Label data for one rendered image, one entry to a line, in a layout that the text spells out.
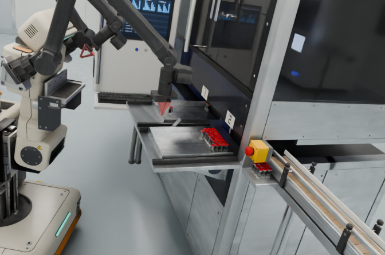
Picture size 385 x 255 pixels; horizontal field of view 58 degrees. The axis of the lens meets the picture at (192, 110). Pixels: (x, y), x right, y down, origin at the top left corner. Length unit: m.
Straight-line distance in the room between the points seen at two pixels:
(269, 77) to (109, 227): 1.53
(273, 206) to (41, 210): 1.26
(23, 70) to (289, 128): 1.12
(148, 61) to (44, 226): 1.14
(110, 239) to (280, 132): 1.33
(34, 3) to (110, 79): 4.60
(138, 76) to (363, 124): 1.37
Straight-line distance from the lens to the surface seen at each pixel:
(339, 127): 1.81
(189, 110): 2.04
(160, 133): 1.73
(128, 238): 2.41
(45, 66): 1.42
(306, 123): 1.67
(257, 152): 1.47
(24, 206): 2.24
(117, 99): 2.20
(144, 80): 2.36
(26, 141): 1.78
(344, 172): 2.02
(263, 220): 1.90
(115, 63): 2.30
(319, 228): 1.40
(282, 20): 1.40
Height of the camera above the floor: 1.68
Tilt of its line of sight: 23 degrees down
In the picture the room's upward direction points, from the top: 11 degrees clockwise
